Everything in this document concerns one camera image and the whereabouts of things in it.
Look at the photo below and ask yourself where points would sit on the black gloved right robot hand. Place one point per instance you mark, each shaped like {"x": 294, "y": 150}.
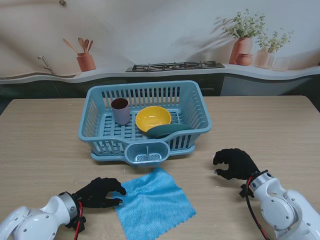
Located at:
{"x": 237, "y": 163}

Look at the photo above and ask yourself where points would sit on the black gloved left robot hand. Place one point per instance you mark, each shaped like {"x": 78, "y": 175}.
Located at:
{"x": 100, "y": 193}

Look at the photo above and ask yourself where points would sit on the blue microfibre cloth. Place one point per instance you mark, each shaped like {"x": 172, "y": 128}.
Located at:
{"x": 155, "y": 205}

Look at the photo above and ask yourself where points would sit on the teal plate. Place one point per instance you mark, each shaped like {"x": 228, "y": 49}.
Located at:
{"x": 165, "y": 131}

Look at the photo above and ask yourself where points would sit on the lilac plastic cup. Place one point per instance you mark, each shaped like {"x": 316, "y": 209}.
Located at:
{"x": 121, "y": 113}

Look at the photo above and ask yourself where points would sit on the yellow bowl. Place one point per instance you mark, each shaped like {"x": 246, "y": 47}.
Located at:
{"x": 152, "y": 120}

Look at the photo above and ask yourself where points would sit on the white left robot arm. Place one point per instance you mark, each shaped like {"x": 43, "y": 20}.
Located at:
{"x": 35, "y": 220}

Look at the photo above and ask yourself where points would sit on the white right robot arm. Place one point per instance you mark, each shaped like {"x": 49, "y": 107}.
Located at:
{"x": 282, "y": 207}

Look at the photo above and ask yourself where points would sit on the light blue dish rack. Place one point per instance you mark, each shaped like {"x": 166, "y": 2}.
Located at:
{"x": 105, "y": 158}

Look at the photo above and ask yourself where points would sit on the blue plastic dish rack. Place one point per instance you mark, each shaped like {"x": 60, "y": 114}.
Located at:
{"x": 200, "y": 117}

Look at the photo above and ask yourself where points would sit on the blue cutlery holder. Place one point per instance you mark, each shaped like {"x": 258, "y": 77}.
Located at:
{"x": 146, "y": 150}

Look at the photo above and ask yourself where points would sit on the printed kitchen backdrop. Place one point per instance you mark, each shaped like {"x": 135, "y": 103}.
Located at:
{"x": 160, "y": 32}

